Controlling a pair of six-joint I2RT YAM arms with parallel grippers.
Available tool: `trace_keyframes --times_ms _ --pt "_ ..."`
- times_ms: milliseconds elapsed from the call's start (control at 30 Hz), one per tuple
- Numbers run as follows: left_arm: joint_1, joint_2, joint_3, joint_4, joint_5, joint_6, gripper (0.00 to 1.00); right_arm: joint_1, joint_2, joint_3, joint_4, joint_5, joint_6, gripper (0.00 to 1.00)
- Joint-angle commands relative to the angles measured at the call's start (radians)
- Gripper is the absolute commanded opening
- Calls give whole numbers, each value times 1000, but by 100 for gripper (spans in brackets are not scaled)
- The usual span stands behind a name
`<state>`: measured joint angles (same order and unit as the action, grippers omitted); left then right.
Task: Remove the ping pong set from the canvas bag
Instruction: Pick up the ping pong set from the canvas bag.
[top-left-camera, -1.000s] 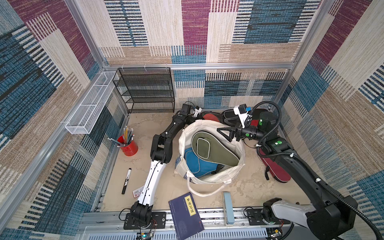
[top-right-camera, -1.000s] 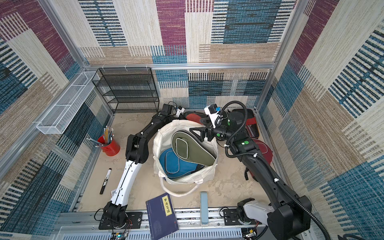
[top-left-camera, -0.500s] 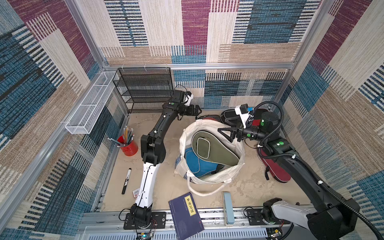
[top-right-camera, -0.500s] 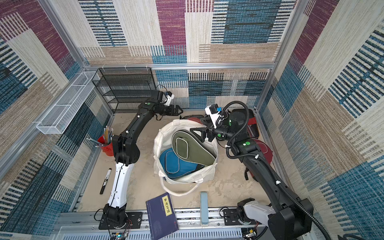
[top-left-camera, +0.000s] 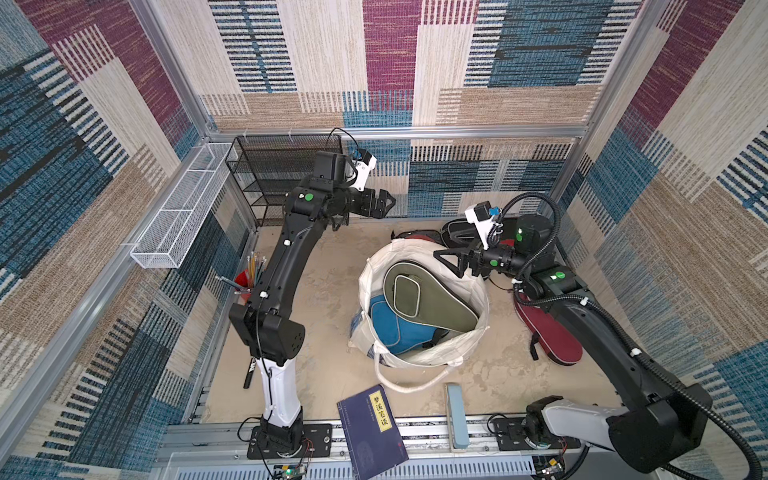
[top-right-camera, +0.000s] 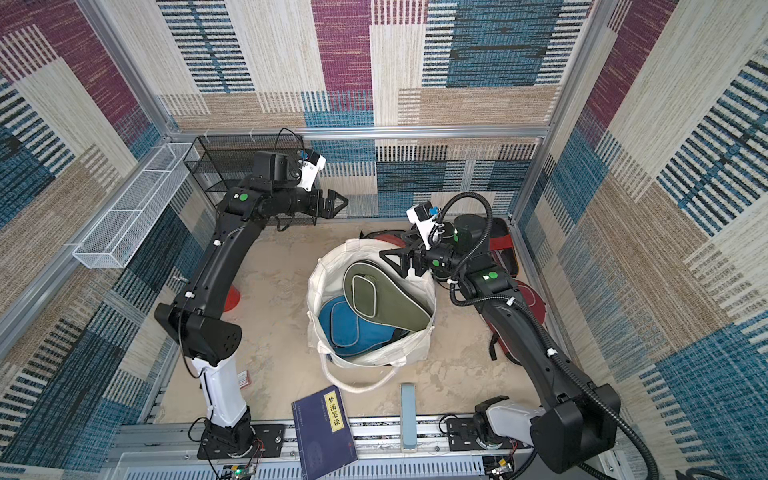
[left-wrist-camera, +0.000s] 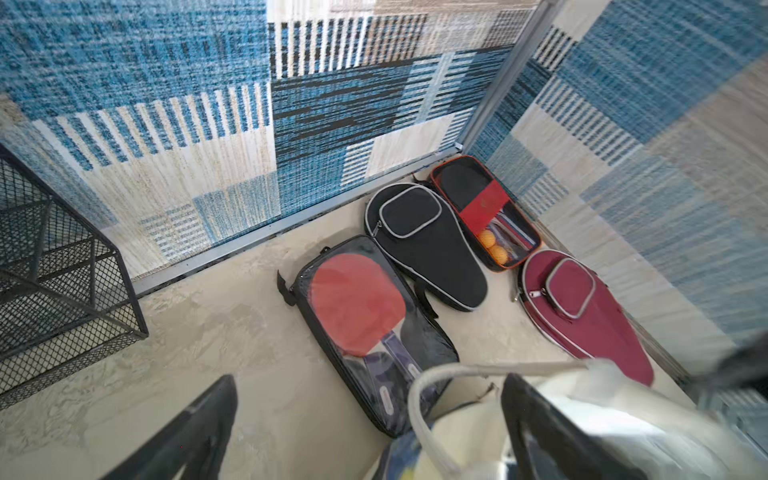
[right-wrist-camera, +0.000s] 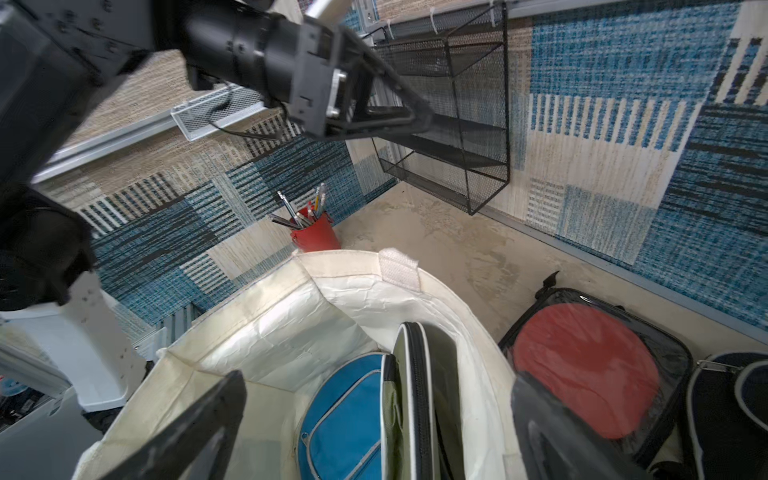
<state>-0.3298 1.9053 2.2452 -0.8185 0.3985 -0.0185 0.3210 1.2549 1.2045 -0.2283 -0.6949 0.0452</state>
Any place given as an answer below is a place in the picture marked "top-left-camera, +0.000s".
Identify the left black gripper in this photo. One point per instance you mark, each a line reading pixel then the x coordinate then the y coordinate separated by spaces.
pixel 382 204

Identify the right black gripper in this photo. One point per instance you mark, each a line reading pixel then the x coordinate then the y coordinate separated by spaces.
pixel 471 259

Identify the white canvas tote bag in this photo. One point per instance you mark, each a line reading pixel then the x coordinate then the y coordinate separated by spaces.
pixel 452 351

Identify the black paddle cover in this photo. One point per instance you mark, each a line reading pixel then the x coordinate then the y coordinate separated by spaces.
pixel 458 233

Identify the olive green paddle cover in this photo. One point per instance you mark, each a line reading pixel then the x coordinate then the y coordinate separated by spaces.
pixel 417 296

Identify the blue paddle cover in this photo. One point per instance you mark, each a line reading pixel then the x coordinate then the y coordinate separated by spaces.
pixel 398 335

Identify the maroon paddle cover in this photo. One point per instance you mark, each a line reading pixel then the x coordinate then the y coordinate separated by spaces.
pixel 548 336

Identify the red ping pong paddle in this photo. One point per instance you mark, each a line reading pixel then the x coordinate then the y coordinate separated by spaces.
pixel 427 235

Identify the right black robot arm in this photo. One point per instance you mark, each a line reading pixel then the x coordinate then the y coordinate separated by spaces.
pixel 661 418

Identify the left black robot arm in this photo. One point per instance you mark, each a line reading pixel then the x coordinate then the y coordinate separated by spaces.
pixel 334 190

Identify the red pencil cup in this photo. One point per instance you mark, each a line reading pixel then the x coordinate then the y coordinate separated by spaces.
pixel 246 280

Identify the light blue eraser block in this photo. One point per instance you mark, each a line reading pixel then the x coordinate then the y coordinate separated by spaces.
pixel 456 417

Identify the dark blue book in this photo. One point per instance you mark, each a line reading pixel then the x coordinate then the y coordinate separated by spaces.
pixel 373 439

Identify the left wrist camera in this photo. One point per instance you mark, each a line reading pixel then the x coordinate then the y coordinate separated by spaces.
pixel 365 163

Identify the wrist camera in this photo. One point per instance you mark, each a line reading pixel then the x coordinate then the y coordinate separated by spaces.
pixel 365 163
pixel 487 221

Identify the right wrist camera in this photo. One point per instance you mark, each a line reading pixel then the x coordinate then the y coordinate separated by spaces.
pixel 487 221

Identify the black wire mesh shelf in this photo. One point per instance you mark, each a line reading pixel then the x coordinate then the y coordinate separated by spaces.
pixel 267 168

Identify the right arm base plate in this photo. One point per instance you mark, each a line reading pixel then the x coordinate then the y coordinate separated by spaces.
pixel 519 433

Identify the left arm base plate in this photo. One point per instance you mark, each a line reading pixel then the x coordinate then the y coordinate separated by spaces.
pixel 290 442

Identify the white wire mesh basket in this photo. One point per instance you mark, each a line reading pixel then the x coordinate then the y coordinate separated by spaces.
pixel 174 228

